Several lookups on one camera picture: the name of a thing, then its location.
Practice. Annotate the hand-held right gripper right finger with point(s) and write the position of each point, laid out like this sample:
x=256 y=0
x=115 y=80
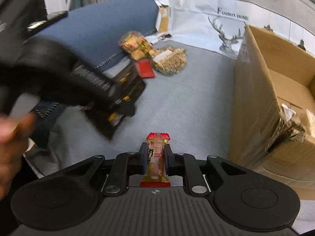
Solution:
x=168 y=159

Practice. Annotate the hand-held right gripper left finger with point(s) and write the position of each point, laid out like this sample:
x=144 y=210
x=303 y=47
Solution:
x=142 y=159

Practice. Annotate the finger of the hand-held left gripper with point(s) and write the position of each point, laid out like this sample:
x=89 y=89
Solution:
x=124 y=108

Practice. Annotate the red and gold snack bar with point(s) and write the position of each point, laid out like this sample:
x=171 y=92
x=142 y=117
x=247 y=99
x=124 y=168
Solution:
x=155 y=157

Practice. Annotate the black snack packet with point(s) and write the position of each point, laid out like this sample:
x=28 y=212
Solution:
x=133 y=88

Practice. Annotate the clear bag of round crackers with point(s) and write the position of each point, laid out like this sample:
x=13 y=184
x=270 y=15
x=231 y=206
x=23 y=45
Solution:
x=134 y=44

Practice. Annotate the clear bag of grain snack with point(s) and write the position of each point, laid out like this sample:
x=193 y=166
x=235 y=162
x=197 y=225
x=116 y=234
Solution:
x=169 y=61

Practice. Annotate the brown cardboard box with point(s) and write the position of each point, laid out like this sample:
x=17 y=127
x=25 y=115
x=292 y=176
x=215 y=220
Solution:
x=253 y=103

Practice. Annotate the person's left hand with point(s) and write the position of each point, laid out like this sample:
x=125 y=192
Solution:
x=12 y=147

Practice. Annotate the small red snack packet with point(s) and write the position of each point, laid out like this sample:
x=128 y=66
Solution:
x=145 y=68

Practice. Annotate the blue sofa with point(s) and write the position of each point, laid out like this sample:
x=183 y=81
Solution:
x=98 y=24

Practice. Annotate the dark furniture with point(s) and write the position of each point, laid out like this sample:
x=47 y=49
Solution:
x=19 y=5

